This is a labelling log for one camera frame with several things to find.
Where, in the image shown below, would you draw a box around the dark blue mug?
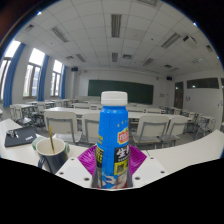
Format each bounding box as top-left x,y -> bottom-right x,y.
35,137 -> 70,175

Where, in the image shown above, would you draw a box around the green chalkboard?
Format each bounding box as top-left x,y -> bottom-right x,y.
87,79 -> 155,105

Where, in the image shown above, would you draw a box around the white classroom desks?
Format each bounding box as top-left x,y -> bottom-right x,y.
0,98 -> 218,134

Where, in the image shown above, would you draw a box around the classroom window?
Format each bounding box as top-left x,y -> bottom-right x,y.
0,39 -> 22,101
22,47 -> 46,99
50,59 -> 63,98

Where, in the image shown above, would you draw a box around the black laptop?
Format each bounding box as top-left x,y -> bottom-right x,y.
3,125 -> 38,148

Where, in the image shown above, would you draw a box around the white classroom chairs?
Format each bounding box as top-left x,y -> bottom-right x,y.
9,99 -> 224,149

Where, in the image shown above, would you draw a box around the dark wall window panel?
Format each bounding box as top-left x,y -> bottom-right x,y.
186,77 -> 220,90

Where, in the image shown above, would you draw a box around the dark door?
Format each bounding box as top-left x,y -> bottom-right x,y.
173,81 -> 184,110

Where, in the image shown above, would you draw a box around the ceiling lights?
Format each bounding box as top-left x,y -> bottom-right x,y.
24,0 -> 208,68

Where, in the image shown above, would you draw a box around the bunch of keys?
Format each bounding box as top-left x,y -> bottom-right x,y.
5,129 -> 20,139

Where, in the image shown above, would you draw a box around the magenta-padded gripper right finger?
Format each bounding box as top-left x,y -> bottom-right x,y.
128,144 -> 168,189

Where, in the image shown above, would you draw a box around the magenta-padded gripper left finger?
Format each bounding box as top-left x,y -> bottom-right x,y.
54,144 -> 99,189

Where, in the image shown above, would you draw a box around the wooden stir stick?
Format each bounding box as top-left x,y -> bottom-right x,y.
48,125 -> 56,154

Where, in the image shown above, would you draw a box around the blue curtain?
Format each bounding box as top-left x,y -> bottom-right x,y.
37,54 -> 50,102
2,42 -> 27,108
59,64 -> 67,100

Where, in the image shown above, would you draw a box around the ceiling projector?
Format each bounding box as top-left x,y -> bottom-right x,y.
182,34 -> 198,48

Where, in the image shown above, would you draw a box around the blue drink bottle white cap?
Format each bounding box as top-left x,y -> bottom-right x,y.
91,90 -> 134,190

